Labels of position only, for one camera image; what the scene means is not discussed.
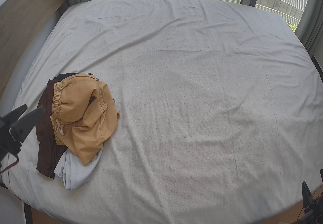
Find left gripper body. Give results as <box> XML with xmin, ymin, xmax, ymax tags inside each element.
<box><xmin>0</xmin><ymin>117</ymin><xmax>23</xmax><ymax>155</ymax></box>

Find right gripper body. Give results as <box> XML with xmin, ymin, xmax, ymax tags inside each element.
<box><xmin>304</xmin><ymin>199</ymin><xmax>323</xmax><ymax>218</ymax></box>

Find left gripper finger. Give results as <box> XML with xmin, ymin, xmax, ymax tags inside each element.
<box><xmin>0</xmin><ymin>104</ymin><xmax>28</xmax><ymax>130</ymax></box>
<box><xmin>10</xmin><ymin>106</ymin><xmax>46</xmax><ymax>144</ymax></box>

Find tan shorts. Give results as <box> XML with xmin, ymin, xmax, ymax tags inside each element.
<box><xmin>50</xmin><ymin>73</ymin><xmax>121</xmax><ymax>165</ymax></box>

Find bed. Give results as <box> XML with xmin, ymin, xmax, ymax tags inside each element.
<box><xmin>0</xmin><ymin>0</ymin><xmax>323</xmax><ymax>224</ymax></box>

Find dark brown garment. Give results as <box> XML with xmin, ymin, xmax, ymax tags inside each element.
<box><xmin>35</xmin><ymin>79</ymin><xmax>67</xmax><ymax>179</ymax></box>

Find dark grey garment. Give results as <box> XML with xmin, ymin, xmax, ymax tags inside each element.
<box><xmin>53</xmin><ymin>72</ymin><xmax>77</xmax><ymax>80</ymax></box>

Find pale blue garment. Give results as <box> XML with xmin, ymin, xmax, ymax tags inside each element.
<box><xmin>54</xmin><ymin>146</ymin><xmax>104</xmax><ymax>191</ymax></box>

